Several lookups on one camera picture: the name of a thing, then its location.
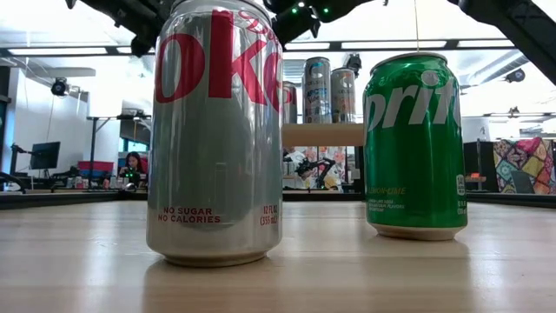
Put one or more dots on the black overhead camera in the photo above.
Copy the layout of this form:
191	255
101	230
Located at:
355	61

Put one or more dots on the slim Celsius Arctic Vibe can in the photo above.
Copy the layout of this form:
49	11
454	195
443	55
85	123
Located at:
317	91
343	95

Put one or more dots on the silver Diet Coke can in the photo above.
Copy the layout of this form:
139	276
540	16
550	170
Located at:
208	152
290	104

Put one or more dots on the black computer monitor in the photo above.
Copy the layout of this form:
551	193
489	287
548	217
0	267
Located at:
45	155

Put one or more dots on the person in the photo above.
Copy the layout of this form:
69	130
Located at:
295	163
134	167

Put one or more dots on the green Sprite can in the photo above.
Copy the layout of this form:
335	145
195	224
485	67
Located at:
412	165

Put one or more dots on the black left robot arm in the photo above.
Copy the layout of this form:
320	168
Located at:
130	15

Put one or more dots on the black overhead light bar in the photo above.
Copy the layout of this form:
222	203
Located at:
391	44

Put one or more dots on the background black robot arm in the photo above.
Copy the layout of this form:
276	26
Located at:
323	167

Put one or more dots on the tall black table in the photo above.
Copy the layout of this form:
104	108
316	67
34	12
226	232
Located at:
93	143

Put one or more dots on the colourful floral panel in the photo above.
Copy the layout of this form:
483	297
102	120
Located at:
525	165
339	156

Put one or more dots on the black ceiling camera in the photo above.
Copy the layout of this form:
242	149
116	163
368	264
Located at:
515	75
59	87

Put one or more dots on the red storage box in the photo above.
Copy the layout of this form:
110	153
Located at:
95	165

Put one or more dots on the ceiling air vent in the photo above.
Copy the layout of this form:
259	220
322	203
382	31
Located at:
293	69

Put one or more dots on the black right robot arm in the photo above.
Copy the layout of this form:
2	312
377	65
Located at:
521	26

